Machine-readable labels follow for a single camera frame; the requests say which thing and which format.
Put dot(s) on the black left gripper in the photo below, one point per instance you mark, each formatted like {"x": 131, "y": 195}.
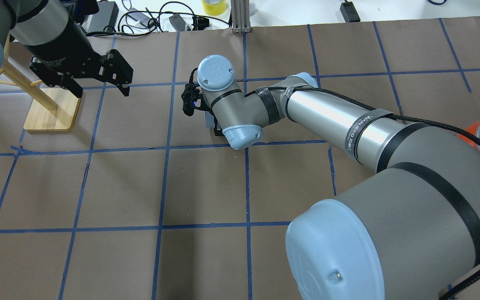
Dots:
{"x": 63, "y": 46}

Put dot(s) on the yellow tape roll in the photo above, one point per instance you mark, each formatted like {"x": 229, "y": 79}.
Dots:
{"x": 214, "y": 7}

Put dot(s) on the black power brick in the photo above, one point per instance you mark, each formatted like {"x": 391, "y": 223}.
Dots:
{"x": 104, "y": 20}

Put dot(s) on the wooden mug stand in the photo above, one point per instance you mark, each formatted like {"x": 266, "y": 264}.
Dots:
{"x": 52, "y": 109}

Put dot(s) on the light blue plastic cup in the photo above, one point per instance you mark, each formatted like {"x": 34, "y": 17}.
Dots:
{"x": 209, "y": 120}

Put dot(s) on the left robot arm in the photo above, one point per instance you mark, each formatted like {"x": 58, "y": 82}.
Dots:
{"x": 32, "y": 22}

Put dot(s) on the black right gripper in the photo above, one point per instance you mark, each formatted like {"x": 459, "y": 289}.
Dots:
{"x": 218, "y": 131}

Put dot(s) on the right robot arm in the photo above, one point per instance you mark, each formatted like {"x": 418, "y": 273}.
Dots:
{"x": 405, "y": 223}

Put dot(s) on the aluminium frame post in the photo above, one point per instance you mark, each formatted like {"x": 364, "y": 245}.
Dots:
{"x": 240, "y": 15}

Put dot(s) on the black power adapter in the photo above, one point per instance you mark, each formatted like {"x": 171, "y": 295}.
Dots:
{"x": 349, "y": 12}

